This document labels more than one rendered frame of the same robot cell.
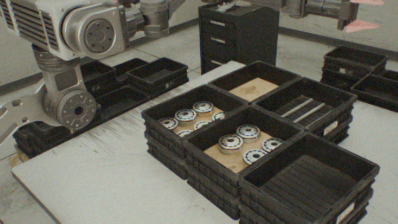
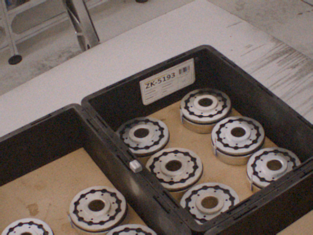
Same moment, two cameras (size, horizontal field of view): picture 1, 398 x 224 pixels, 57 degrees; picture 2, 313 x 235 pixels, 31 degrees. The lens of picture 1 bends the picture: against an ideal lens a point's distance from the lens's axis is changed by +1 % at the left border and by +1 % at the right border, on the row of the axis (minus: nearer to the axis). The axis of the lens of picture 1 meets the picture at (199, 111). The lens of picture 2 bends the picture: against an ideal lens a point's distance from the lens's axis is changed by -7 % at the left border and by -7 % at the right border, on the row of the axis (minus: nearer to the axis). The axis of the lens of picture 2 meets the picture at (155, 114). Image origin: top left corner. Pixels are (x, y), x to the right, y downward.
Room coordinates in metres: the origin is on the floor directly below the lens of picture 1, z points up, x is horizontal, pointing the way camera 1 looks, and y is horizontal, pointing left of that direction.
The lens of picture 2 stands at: (1.50, -0.74, 1.60)
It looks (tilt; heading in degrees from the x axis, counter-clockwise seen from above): 40 degrees down; 103
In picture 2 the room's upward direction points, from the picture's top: 8 degrees counter-clockwise
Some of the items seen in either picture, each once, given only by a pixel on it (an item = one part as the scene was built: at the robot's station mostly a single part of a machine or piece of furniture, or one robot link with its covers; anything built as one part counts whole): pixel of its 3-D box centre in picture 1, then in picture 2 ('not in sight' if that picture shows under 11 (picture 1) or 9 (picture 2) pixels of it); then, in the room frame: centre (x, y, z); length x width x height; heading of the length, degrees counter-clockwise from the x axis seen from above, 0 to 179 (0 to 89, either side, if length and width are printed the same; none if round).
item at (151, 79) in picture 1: (160, 94); not in sight; (2.59, 0.31, 0.37); 0.40 x 0.30 x 0.45; 135
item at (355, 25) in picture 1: (361, 19); not in sight; (1.00, -0.47, 1.43); 0.09 x 0.07 x 0.07; 46
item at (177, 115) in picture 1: (185, 115); (238, 135); (1.46, 0.07, 0.86); 0.10 x 0.10 x 0.01
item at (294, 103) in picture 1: (303, 111); not in sight; (1.43, -0.48, 0.87); 0.40 x 0.30 x 0.11; 130
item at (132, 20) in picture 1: (125, 22); not in sight; (1.02, 0.20, 1.45); 0.09 x 0.08 x 0.12; 45
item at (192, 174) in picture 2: (205, 127); (174, 168); (1.35, -0.02, 0.86); 0.10 x 0.10 x 0.01
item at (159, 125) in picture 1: (195, 109); (204, 127); (1.40, 0.02, 0.92); 0.40 x 0.30 x 0.02; 130
